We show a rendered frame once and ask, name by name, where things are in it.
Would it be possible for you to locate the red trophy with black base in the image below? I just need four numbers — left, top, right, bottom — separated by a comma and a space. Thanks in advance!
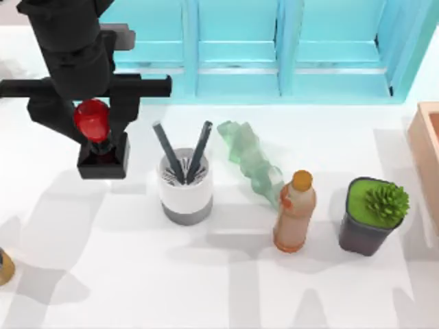
73, 98, 132, 180

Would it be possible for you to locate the dark grey pen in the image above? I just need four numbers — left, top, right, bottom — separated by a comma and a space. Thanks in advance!
152, 121, 187, 185
186, 120, 214, 185

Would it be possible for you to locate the white and grey pen holder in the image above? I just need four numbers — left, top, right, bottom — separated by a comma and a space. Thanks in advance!
157, 147, 214, 227

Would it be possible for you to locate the crumpled clear green bottle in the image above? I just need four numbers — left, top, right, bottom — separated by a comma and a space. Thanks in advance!
216, 120, 286, 211

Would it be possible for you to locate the light blue rack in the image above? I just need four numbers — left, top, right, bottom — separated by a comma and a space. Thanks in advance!
99, 0, 439, 106

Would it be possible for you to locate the brown rounded object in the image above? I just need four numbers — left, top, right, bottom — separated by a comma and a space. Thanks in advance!
0, 247, 16, 287

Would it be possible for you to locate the orange bottle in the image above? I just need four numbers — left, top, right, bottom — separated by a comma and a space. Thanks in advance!
272, 169, 318, 254

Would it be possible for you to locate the grey pot with green plant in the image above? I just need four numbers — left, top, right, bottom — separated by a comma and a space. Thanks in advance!
338, 176, 411, 258

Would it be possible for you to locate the salmon-coloured shallow box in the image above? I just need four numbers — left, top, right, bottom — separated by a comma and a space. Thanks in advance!
407, 101, 439, 243

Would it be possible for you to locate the dark grey camera box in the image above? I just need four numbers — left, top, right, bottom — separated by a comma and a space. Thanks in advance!
99, 23, 137, 53

